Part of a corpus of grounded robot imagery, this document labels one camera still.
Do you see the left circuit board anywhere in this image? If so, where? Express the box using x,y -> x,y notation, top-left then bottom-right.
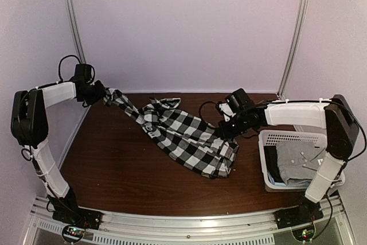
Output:
61,225 -> 85,243

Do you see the grey button shirt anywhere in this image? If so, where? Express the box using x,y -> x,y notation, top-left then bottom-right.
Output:
276,141 -> 326,187

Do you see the black folded shirt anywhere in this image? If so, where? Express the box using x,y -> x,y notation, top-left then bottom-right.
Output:
264,146 -> 284,183

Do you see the white plastic laundry basket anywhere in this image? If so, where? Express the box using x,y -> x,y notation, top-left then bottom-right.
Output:
259,130 -> 327,192

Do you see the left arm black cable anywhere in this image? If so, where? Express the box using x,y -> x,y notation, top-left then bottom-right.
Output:
58,55 -> 83,82

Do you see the front aluminium rail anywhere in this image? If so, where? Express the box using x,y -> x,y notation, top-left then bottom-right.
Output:
21,195 -> 356,244

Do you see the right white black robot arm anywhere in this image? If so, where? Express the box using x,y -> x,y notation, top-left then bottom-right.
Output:
216,88 -> 364,223

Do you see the black white plaid shirt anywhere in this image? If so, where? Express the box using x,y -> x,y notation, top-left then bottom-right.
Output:
103,88 -> 239,179

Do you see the aluminium frame post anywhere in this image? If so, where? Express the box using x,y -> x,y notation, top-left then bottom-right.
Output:
277,0 -> 309,99
65,0 -> 86,64

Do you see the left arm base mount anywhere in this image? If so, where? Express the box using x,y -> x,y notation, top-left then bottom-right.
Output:
52,206 -> 102,230

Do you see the left aluminium frame post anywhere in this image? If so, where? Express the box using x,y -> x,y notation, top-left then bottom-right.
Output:
65,0 -> 86,64

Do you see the circuit board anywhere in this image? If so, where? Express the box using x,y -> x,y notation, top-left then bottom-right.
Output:
292,226 -> 315,242
61,225 -> 85,243

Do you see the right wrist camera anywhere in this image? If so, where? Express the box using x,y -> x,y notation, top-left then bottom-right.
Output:
218,102 -> 236,122

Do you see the right aluminium frame post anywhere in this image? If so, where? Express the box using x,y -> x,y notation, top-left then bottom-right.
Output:
277,0 -> 309,99

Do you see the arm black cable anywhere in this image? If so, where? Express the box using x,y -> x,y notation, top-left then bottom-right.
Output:
58,55 -> 83,82
198,100 -> 221,127

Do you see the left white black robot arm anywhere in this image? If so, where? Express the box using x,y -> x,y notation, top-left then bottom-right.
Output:
10,64 -> 106,224

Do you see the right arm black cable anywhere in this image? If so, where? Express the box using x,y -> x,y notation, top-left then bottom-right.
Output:
198,100 -> 221,127

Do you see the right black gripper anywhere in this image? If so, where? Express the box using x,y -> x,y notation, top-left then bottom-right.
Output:
218,112 -> 251,140

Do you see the right circuit board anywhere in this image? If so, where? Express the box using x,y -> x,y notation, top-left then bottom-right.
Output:
292,226 -> 315,242

